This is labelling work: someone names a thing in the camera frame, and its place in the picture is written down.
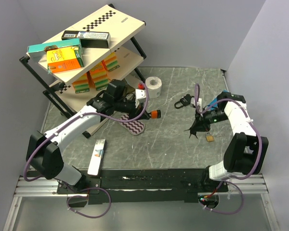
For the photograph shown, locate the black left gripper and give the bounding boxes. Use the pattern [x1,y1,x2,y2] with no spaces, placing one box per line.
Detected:
[114,98,149,122]

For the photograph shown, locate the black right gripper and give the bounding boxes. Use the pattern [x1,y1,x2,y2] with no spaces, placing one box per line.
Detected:
[190,107,229,132]

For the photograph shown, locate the orange black padlock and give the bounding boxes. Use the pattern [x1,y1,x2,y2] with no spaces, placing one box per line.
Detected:
[150,110,161,119]

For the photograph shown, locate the brass padlock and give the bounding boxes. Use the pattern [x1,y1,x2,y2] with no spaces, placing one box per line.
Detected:
[206,132,214,142]

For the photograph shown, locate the black padlock with keys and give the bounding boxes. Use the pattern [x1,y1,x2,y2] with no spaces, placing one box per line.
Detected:
[174,94,193,109]

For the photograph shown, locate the black headed keys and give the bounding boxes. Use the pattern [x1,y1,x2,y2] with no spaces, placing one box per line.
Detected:
[184,128,198,139]

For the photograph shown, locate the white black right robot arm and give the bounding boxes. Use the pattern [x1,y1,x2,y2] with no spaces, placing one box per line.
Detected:
[189,92,269,192]

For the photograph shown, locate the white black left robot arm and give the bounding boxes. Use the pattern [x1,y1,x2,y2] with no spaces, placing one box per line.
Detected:
[23,79,150,193]

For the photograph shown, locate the pink striped sponge pad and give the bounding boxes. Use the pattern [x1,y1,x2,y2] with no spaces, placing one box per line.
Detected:
[119,120,145,136]

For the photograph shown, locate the blue silver box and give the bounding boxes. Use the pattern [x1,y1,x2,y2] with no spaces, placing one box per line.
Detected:
[204,90,229,110]

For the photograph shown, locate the white toilet paper roll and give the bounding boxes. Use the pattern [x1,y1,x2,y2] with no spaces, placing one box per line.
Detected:
[145,77,162,99]

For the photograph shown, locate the yellow green sponge pack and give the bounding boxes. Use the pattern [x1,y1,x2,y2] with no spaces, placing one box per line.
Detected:
[72,73,90,94]
[102,52,120,72]
[90,62,109,90]

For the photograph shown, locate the white toothpaste box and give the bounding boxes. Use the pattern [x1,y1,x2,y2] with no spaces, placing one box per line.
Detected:
[87,139,107,176]

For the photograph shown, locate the beige black tiered shelf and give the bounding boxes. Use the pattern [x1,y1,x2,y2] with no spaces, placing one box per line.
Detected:
[19,3,147,139]

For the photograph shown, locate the orange yellow box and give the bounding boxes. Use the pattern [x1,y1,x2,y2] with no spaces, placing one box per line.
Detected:
[46,46,84,74]

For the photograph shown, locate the black white long box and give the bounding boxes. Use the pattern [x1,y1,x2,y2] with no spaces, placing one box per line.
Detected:
[61,30,111,49]

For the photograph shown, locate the teal long box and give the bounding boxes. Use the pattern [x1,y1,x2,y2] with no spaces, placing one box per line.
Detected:
[27,38,82,63]

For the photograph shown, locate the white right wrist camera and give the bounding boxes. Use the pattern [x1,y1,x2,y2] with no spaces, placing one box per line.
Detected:
[190,97,202,110]

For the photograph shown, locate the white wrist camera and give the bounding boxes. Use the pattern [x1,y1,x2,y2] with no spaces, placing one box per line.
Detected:
[135,83,146,107]
[190,97,202,110]

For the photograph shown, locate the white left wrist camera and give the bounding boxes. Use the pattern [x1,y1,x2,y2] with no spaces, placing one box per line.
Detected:
[135,83,146,107]

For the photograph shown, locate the aluminium frame rail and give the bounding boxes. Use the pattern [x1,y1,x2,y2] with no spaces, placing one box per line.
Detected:
[229,174,269,194]

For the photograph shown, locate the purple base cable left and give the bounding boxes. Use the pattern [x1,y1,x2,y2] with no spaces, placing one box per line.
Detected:
[66,187,112,219]

